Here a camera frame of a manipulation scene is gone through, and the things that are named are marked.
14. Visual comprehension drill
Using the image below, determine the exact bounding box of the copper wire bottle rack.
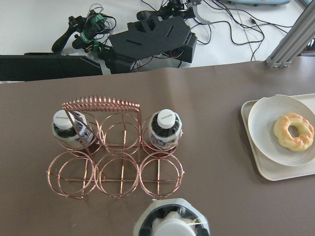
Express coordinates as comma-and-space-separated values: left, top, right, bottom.
46, 96, 184, 199

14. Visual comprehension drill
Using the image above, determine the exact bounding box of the tea bottle white cap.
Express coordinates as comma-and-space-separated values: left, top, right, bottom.
152, 211, 196, 236

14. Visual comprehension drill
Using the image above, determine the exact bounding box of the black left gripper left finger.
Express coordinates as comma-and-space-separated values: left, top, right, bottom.
133, 199, 172, 236

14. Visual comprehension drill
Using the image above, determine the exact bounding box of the glazed ring donut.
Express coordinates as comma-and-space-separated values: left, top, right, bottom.
273, 113, 315, 152

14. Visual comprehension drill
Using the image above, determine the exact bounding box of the cream tray with bunny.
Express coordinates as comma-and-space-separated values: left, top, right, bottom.
241, 94, 315, 181

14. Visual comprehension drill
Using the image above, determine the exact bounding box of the white round plate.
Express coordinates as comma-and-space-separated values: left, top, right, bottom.
248, 95, 315, 166

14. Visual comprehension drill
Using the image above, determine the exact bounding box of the tea bottle rear left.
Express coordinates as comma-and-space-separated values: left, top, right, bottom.
52, 110, 96, 149

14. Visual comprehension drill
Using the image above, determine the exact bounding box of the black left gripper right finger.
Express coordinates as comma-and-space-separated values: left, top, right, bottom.
173, 198, 211, 236

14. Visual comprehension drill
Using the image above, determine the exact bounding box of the tea bottle rear right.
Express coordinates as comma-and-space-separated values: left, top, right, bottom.
148, 109, 182, 150

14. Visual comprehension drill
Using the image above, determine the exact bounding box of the aluminium frame post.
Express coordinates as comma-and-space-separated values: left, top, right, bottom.
266, 1, 315, 68

